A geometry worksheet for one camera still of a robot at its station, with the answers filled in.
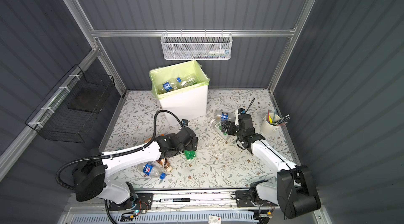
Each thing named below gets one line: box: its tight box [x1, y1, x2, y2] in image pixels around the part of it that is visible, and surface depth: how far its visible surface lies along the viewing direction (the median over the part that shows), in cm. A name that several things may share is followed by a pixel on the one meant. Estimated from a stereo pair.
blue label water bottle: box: [157, 77, 188, 95], surface depth 97 cm
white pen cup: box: [260, 113, 282, 135], surface depth 92 cm
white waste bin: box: [156, 83, 209, 124], surface depth 82 cm
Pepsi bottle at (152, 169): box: [136, 160, 167, 180], surface depth 80 cm
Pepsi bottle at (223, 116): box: [209, 112, 232, 124], surface depth 101 cm
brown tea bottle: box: [155, 157, 173, 172], surface depth 84 cm
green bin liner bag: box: [149, 59, 211, 98], surface depth 94 cm
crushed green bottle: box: [183, 150, 197, 160], surface depth 87 cm
